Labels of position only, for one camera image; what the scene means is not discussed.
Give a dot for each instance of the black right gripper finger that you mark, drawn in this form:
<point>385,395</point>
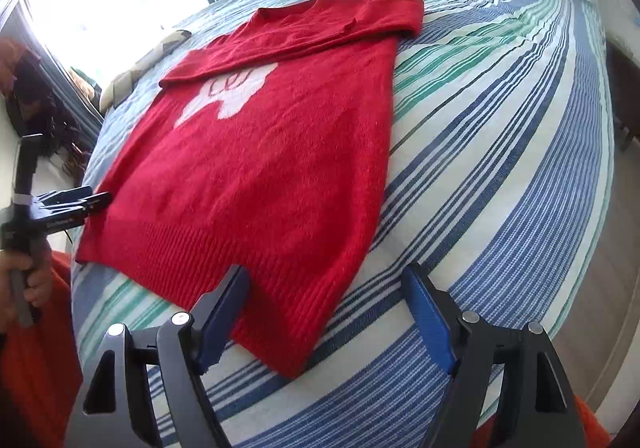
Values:
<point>76,202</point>

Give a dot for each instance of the red knit sweater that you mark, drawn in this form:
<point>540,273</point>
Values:
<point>267,148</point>

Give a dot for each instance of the person's left hand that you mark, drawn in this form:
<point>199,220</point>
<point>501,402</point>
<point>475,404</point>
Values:
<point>38,283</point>

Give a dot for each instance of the person's red clothing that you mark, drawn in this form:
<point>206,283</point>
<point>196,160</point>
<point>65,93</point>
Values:
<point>40,373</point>

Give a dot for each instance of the striped blue green bedsheet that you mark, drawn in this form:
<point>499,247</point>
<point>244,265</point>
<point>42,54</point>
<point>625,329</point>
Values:
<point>500,174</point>

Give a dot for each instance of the dark clothes pile by window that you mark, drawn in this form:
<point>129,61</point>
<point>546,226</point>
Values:
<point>33,107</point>

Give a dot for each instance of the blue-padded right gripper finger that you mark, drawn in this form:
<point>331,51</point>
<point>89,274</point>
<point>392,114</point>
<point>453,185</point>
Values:
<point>536,405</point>
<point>114,406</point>

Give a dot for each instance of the dark wooden nightstand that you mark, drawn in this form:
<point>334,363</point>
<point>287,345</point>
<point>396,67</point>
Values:
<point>623,74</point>

